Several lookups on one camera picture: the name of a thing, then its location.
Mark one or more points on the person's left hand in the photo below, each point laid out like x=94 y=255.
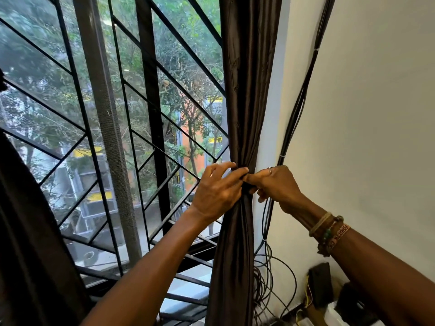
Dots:
x=217 y=196

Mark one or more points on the person's right hand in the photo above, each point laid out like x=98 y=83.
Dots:
x=278 y=185

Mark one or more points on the dark brown curtain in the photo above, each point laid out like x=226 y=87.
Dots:
x=248 y=64
x=27 y=251

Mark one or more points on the person's right forearm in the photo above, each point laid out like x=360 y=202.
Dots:
x=374 y=275

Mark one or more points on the person's left forearm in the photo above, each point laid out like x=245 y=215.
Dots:
x=142 y=285

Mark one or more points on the orange brick building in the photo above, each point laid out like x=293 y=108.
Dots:
x=198 y=166

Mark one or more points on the white foam packing block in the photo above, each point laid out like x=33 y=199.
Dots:
x=331 y=315

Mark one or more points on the black wall-mounted box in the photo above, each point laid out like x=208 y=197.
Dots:
x=319 y=285

